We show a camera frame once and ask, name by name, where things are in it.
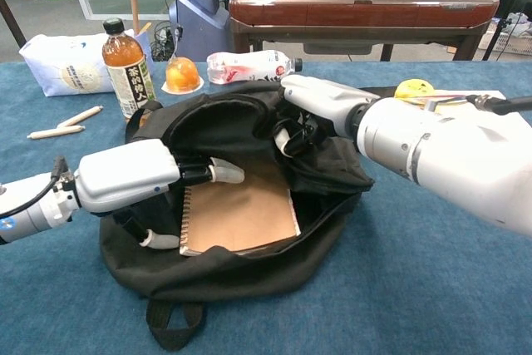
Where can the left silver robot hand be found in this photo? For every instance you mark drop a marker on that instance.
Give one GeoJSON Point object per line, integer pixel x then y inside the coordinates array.
{"type": "Point", "coordinates": [124, 176]}

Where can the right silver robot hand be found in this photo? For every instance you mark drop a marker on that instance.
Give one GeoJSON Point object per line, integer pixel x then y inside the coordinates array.
{"type": "Point", "coordinates": [328, 101]}

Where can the brown spiral notebook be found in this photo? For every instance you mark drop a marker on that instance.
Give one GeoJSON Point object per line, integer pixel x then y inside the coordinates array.
{"type": "Point", "coordinates": [241, 218]}

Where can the black fabric backpack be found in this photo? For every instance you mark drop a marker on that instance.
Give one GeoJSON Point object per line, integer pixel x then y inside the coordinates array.
{"type": "Point", "coordinates": [216, 276]}

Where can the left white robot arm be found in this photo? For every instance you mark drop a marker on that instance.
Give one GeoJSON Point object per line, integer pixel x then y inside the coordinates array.
{"type": "Point", "coordinates": [25, 213]}

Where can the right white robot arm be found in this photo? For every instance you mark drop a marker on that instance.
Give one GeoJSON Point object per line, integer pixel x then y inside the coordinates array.
{"type": "Point", "coordinates": [457, 164]}

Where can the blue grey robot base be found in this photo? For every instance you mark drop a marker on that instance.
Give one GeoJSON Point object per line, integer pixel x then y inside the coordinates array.
{"type": "Point", "coordinates": [199, 18]}

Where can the beige wooden stick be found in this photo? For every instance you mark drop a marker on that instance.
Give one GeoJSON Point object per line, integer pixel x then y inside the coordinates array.
{"type": "Point", "coordinates": [79, 117]}
{"type": "Point", "coordinates": [54, 132]}

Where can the yellow tape measure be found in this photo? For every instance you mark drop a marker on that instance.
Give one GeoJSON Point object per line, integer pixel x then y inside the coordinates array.
{"type": "Point", "coordinates": [411, 87]}

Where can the clear plastic drink bottle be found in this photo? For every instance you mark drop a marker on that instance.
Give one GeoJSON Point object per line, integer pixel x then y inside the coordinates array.
{"type": "Point", "coordinates": [249, 66]}

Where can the brown mahjong table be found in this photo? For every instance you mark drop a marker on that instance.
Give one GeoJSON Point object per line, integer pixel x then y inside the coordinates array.
{"type": "Point", "coordinates": [353, 10]}

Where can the amber tea bottle black label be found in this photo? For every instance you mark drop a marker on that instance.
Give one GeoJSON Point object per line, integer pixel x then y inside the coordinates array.
{"type": "Point", "coordinates": [129, 72]}

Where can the orange jelly cup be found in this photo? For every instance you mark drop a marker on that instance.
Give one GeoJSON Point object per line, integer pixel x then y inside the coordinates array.
{"type": "Point", "coordinates": [182, 74]}

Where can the white tissue pack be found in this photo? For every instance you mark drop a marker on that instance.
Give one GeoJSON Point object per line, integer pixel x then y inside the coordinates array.
{"type": "Point", "coordinates": [62, 64]}

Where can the white and yellow paper pad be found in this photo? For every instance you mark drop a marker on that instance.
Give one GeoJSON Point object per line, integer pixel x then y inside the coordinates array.
{"type": "Point", "coordinates": [469, 92]}

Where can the black tripod stand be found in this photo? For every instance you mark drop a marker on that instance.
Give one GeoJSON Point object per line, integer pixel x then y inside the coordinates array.
{"type": "Point", "coordinates": [496, 39]}

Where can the white plastic basket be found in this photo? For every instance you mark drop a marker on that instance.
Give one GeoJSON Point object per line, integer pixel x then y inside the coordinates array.
{"type": "Point", "coordinates": [515, 43]}

